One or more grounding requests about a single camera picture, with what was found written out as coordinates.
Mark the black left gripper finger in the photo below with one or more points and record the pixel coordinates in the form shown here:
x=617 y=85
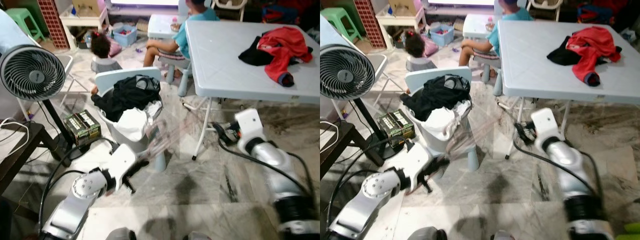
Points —
x=427 y=187
x=131 y=187

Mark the red long-sleeved garment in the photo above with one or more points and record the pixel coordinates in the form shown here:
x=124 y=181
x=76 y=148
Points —
x=590 y=49
x=280 y=50

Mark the white laundry basket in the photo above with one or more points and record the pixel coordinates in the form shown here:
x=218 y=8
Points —
x=435 y=145
x=125 y=145

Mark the white garment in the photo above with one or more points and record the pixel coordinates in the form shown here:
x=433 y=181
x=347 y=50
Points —
x=442 y=124
x=135 y=125

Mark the grey left robot leg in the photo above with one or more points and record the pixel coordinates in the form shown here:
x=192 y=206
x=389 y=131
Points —
x=426 y=234
x=120 y=234

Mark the grey robot leg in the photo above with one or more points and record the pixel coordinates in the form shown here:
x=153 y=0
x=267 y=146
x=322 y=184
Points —
x=120 y=234
x=197 y=236
x=506 y=236
x=426 y=234

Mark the green and black carton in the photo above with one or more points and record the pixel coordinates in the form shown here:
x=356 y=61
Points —
x=396 y=129
x=82 y=129

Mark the large white folding table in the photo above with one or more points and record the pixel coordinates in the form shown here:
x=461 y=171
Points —
x=225 y=70
x=540 y=70

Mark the pale blue plastic stool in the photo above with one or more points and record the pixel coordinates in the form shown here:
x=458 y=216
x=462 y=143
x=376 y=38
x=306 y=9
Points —
x=487 y=61
x=172 y=62

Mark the grey right robot leg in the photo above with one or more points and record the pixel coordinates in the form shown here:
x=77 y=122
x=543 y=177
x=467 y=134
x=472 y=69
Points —
x=506 y=236
x=197 y=236

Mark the pale blue plastic chair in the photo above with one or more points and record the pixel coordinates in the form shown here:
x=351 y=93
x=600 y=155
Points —
x=112 y=77
x=420 y=76

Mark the dark wooden side table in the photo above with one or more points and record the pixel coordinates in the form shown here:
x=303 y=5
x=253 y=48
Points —
x=335 y=145
x=20 y=150

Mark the person in teal shirt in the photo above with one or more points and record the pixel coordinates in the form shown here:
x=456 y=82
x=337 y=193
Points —
x=185 y=37
x=497 y=36

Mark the small white table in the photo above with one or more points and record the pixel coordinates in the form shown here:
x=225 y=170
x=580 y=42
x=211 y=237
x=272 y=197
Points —
x=475 y=25
x=160 y=25

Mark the child in grey dress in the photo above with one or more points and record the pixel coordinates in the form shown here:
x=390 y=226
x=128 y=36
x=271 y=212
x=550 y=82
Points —
x=416 y=46
x=102 y=47

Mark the black standing fan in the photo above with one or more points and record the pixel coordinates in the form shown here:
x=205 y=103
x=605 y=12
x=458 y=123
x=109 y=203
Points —
x=32 y=74
x=347 y=72

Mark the wooden chair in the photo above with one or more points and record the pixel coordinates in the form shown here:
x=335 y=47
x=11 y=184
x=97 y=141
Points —
x=230 y=5
x=545 y=5

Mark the blue plastic bin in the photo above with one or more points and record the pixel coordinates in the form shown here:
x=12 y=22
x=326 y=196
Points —
x=125 y=36
x=441 y=35

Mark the dark bag with red trim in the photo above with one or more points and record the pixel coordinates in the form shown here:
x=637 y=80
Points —
x=290 y=12
x=600 y=12

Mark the lime green object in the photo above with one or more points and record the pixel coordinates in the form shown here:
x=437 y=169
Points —
x=629 y=232

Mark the grey folding chair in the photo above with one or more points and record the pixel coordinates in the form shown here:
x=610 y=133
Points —
x=12 y=32
x=330 y=32

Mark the cream shelf table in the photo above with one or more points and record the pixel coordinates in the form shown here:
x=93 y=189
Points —
x=400 y=22
x=82 y=22

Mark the red brick pattern panel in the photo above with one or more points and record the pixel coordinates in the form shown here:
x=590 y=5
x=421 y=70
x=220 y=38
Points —
x=52 y=22
x=370 y=22

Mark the green plastic stool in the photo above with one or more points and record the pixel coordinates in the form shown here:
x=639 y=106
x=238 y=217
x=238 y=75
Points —
x=340 y=17
x=22 y=17

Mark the brown cardboard box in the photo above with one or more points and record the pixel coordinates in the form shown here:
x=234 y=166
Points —
x=402 y=7
x=86 y=7

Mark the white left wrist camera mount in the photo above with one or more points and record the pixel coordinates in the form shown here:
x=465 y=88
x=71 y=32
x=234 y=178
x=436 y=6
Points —
x=120 y=165
x=416 y=162

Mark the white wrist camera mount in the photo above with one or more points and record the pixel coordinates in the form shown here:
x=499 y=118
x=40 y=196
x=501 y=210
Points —
x=546 y=125
x=416 y=162
x=250 y=127
x=120 y=165

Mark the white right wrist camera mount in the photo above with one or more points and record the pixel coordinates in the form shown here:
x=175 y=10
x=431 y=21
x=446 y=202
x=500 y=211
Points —
x=250 y=127
x=546 y=125

